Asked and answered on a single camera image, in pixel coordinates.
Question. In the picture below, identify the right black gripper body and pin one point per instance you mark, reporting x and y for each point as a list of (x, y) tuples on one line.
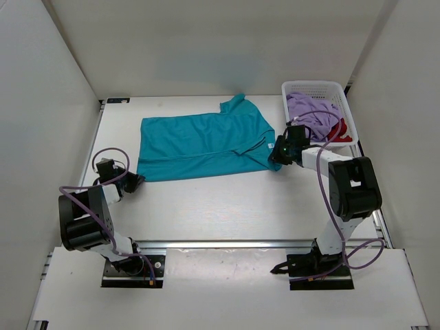
[(278, 153)]

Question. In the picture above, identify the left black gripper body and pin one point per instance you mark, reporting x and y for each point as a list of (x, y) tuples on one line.
[(130, 182)]

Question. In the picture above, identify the teal t shirt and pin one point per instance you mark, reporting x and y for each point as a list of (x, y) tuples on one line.
[(237, 139)]

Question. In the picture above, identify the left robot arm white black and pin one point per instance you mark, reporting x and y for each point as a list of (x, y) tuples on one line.
[(86, 223)]

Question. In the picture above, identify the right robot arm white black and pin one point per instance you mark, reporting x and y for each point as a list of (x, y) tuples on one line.
[(350, 192)]

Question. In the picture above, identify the purple t shirt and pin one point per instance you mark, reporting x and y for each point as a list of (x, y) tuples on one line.
[(319, 115)]

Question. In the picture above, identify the red t shirt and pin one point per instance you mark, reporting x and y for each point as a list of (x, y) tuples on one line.
[(338, 133)]

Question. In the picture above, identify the dark label sticker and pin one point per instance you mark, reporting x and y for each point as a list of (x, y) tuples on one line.
[(117, 100)]

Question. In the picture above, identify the white plastic basket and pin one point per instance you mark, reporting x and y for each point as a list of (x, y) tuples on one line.
[(324, 90)]

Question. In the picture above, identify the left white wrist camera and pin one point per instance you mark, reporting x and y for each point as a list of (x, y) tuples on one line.
[(94, 165)]

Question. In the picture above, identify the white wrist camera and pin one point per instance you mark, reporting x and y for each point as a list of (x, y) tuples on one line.
[(296, 121), (94, 165)]

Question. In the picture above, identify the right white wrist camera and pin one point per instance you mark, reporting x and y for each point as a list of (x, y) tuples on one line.
[(296, 121)]

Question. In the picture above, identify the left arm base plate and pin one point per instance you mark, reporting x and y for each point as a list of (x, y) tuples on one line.
[(140, 276)]

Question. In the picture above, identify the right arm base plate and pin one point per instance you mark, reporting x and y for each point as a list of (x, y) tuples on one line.
[(308, 274)]

